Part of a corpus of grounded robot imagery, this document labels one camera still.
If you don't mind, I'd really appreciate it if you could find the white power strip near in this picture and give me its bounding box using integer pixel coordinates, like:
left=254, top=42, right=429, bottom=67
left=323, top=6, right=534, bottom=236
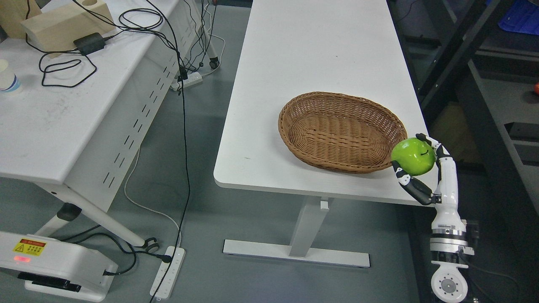
left=150, top=246, right=186, bottom=302

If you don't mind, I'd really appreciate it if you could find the white power strip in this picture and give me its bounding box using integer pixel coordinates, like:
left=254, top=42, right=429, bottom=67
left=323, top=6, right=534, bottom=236
left=170, top=72, right=203, bottom=91
left=150, top=246, right=186, bottom=302

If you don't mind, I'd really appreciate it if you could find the wooden block with hole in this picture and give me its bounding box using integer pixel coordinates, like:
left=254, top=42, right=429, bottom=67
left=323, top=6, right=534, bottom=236
left=20, top=0, right=115, bottom=52

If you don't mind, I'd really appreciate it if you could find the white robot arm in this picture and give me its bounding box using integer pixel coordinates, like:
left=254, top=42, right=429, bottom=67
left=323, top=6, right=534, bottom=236
left=430, top=226, right=474, bottom=303

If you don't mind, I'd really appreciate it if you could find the white power strip far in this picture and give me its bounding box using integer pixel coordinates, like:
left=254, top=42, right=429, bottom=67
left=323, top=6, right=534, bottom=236
left=170, top=72, right=203, bottom=91

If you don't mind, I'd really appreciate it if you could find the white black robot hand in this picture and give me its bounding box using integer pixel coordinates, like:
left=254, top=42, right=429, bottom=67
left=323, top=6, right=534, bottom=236
left=392, top=133, right=467, bottom=236

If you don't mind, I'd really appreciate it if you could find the brown wicker basket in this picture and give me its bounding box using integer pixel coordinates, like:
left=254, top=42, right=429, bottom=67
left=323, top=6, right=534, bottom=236
left=278, top=91, right=408, bottom=174

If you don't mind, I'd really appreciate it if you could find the white folding table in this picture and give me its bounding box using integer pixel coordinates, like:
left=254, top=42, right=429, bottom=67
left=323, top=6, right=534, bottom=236
left=0, top=0, right=220, bottom=249

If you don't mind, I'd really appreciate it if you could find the black power adapter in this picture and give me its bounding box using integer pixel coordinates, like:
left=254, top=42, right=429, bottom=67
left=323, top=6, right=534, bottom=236
left=73, top=32, right=106, bottom=56

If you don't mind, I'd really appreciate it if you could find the long black cable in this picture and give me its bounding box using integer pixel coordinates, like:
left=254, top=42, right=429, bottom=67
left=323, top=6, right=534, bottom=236
left=72, top=0, right=192, bottom=303

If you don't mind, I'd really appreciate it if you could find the black looped cable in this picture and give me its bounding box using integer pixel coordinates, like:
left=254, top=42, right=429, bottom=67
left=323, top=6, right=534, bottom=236
left=25, top=38, right=98, bottom=88

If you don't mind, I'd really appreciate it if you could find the white box device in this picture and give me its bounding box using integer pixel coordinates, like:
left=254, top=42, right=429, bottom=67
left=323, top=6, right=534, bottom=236
left=0, top=232, right=118, bottom=302

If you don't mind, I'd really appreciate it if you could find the white standing desk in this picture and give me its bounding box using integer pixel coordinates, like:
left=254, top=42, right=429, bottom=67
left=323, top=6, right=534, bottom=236
left=213, top=0, right=426, bottom=267

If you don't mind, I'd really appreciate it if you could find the green apple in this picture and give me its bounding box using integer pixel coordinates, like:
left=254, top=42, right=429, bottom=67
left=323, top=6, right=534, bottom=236
left=391, top=138, right=435, bottom=176

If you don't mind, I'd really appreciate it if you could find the black metal shelf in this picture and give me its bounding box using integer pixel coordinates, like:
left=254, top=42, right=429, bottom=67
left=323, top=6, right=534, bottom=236
left=387, top=0, right=538, bottom=303

